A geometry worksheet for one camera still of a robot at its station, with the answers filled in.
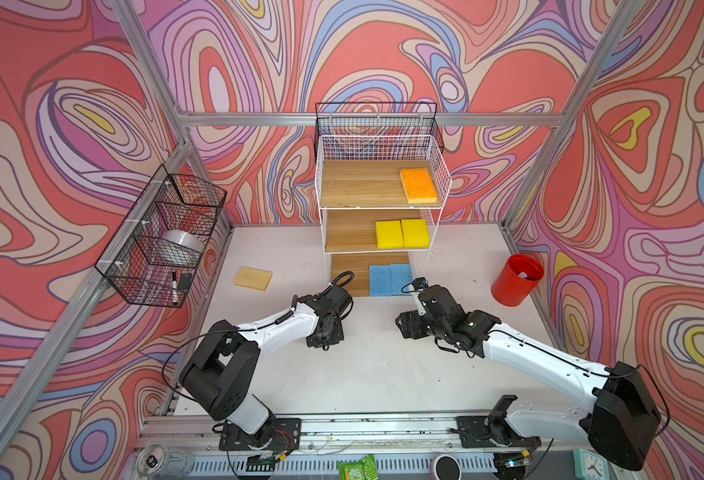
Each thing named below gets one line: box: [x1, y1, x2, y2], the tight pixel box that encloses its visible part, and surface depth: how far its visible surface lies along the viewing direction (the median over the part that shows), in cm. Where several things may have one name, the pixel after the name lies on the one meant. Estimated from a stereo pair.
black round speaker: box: [433, 454, 462, 480], surface depth 66 cm
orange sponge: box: [400, 168, 438, 204], surface depth 71 cm
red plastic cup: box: [491, 254, 544, 307], surface depth 93 cm
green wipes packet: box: [338, 454, 379, 480], surface depth 70 cm
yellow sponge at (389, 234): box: [375, 220, 403, 249], surface depth 82 cm
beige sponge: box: [234, 266, 273, 291], surface depth 107 cm
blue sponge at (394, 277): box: [382, 264, 413, 297], surface depth 104 cm
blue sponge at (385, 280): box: [369, 264, 401, 297], surface depth 103 cm
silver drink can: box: [136, 444, 195, 478], surface depth 61 cm
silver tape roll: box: [151, 230, 204, 267], surface depth 74 cm
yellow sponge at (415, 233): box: [401, 219, 430, 248], surface depth 82 cm
